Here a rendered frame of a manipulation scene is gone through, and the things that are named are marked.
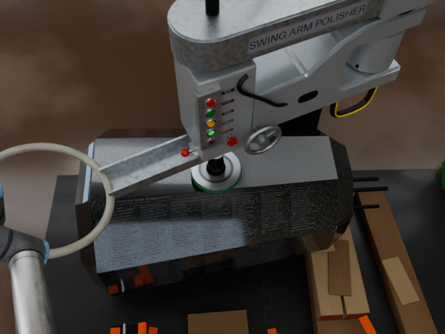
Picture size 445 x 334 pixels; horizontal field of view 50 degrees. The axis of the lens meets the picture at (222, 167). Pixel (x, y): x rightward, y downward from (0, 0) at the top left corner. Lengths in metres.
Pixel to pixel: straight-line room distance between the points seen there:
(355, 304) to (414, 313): 0.35
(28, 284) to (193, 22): 0.81
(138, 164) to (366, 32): 0.95
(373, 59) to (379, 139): 1.51
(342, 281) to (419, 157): 1.15
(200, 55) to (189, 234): 0.96
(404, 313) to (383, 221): 0.53
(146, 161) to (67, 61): 2.05
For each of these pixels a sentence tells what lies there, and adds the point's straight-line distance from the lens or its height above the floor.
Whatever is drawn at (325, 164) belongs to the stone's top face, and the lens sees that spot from 2.16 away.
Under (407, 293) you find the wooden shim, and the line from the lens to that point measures 2.75.
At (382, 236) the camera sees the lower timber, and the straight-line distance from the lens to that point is 2.86.
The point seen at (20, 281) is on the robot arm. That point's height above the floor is 1.43.
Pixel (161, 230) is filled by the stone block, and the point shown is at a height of 0.69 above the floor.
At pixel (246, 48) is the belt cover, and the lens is 1.40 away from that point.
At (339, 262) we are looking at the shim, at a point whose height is 0.23.
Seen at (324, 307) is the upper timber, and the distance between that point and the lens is 2.50.
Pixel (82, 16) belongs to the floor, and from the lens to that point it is 4.17.
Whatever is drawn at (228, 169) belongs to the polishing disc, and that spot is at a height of 0.85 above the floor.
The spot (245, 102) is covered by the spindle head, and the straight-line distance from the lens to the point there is 1.58.
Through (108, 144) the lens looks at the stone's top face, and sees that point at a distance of 2.23.
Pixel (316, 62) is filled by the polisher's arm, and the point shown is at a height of 1.41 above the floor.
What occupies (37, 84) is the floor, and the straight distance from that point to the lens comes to 3.73.
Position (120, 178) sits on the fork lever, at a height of 1.02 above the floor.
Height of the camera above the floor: 2.58
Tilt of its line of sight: 58 degrees down
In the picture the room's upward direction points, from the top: straight up
